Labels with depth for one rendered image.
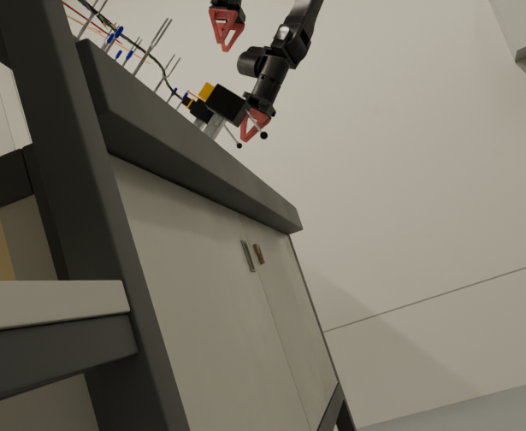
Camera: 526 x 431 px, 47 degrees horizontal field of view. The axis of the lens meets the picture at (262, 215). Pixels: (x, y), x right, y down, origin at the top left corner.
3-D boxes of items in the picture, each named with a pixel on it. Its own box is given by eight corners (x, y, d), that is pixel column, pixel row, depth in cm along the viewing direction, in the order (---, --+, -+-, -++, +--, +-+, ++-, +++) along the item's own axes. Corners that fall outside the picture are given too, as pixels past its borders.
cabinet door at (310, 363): (340, 381, 152) (290, 233, 159) (318, 436, 99) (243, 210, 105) (331, 384, 153) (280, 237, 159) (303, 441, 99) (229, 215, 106)
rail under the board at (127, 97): (304, 229, 162) (296, 207, 163) (109, 109, 47) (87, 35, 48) (284, 236, 163) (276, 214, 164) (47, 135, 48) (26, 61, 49)
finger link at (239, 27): (206, 43, 143) (212, 4, 143) (214, 54, 150) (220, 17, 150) (233, 45, 141) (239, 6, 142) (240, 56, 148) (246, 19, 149)
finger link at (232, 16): (203, 38, 140) (209, -1, 140) (211, 50, 147) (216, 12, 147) (231, 41, 139) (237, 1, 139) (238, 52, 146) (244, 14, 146)
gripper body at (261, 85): (240, 97, 137) (253, 67, 137) (249, 109, 147) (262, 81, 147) (266, 108, 135) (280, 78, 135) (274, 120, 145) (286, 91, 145)
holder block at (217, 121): (243, 167, 102) (274, 117, 102) (186, 130, 105) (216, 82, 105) (249, 172, 107) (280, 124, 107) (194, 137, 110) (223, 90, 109)
